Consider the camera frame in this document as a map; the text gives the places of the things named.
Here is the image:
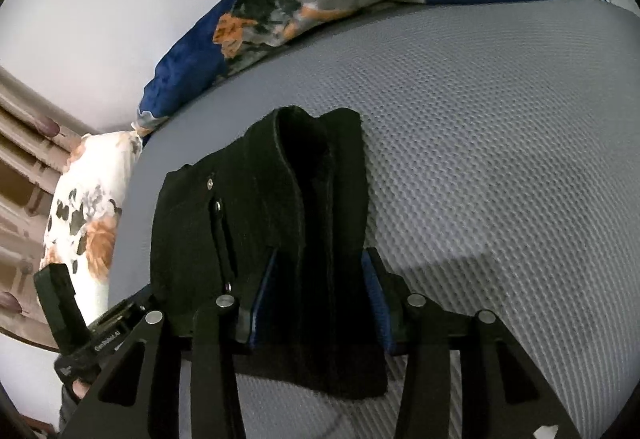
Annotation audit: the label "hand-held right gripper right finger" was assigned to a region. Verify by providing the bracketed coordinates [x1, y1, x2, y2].
[361, 246, 584, 439]

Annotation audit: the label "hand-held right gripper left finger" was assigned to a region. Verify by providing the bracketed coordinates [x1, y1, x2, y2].
[62, 246, 282, 439]

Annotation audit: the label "black pants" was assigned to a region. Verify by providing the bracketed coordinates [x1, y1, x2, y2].
[150, 105, 391, 401]

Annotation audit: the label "person's left hand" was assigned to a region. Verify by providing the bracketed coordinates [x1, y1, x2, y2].
[70, 379, 96, 401]

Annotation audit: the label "white floral pillow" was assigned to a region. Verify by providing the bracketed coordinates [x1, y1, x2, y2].
[39, 130, 145, 326]

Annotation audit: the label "grey textured mattress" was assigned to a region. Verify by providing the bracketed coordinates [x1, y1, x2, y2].
[107, 0, 640, 439]

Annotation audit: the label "brown patterned curtain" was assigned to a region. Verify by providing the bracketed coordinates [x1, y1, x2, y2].
[0, 64, 98, 352]

